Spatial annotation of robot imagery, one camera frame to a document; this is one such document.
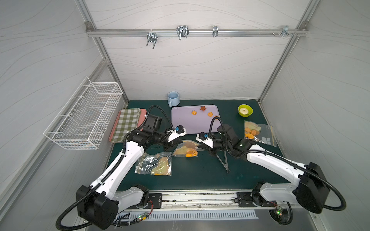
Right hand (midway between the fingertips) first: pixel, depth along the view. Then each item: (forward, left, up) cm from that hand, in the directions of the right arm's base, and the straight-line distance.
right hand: (199, 143), depth 77 cm
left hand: (-1, +10, +5) cm, 11 cm away
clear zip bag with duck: (-8, +23, -13) cm, 27 cm away
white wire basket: (+1, +56, +16) cm, 59 cm away
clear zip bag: (+20, -47, -18) cm, 54 cm away
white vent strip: (-32, +23, -16) cm, 43 cm away
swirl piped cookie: (+35, +3, -15) cm, 38 cm away
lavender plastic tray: (+29, +2, -17) cm, 34 cm away
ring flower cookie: (+34, -9, -16) cm, 39 cm away
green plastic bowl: (+38, -36, -15) cm, 55 cm away
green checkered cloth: (+24, +53, -14) cm, 60 cm away
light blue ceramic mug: (+44, +20, -10) cm, 49 cm away
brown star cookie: (+40, -4, -16) cm, 43 cm away
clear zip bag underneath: (+1, +7, -8) cm, 10 cm away
